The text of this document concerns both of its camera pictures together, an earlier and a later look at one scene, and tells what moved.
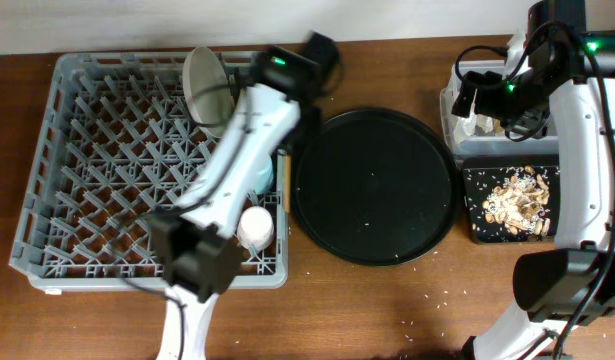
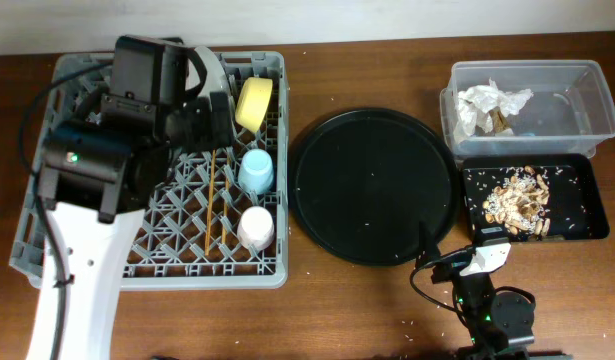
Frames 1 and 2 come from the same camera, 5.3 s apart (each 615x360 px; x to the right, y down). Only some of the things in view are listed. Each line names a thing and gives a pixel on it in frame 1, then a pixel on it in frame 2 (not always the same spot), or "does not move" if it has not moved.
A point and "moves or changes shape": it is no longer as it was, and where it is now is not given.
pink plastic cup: x=255 y=230 does not move
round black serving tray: x=375 y=187 does not move
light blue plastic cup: x=264 y=174 does not move
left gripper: x=305 y=145 to x=199 y=110
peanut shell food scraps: x=519 y=204 does not move
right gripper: x=487 y=84 to x=429 y=250
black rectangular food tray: x=512 y=199 does not move
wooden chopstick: x=286 y=183 moves or changes shape
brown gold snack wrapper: x=497 y=128 does not move
